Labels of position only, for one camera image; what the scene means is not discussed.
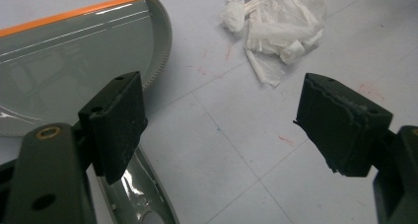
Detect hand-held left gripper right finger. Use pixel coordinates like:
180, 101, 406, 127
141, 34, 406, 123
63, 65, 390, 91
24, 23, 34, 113
293, 72, 394, 179

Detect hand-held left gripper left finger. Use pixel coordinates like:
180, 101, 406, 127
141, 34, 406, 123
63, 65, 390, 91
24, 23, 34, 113
78, 70, 149, 187

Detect pile of white paper scraps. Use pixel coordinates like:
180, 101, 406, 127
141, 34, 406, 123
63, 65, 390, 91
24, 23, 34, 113
220, 0, 328, 88

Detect grey dustpan with orange edge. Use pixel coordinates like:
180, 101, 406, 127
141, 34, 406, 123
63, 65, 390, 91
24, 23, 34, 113
0, 0, 180, 224

